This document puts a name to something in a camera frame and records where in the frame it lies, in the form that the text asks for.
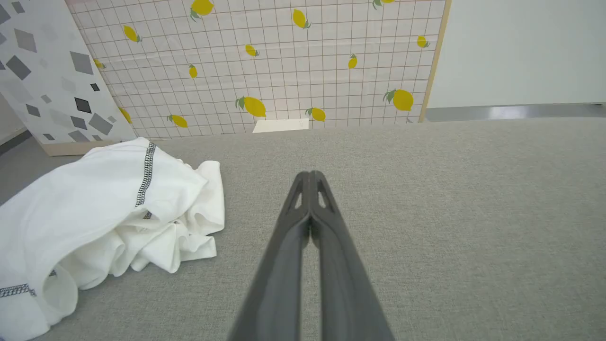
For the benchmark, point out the grey terrazzo print panel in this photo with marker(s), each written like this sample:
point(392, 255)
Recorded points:
point(47, 71)

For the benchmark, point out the white garment with grey stitching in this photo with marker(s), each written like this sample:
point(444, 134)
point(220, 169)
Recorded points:
point(85, 199)

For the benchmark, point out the white box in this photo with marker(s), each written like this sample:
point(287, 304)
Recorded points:
point(280, 126)

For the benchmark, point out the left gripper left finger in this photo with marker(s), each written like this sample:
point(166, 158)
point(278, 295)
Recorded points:
point(284, 265)

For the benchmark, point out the grey fabric sofa seat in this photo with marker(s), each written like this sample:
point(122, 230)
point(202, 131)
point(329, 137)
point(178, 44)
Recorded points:
point(473, 213)

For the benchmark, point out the lemon print partition panel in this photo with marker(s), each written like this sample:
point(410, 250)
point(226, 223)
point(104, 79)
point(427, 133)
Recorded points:
point(284, 71)

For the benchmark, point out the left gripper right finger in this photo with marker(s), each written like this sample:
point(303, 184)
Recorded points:
point(341, 274)

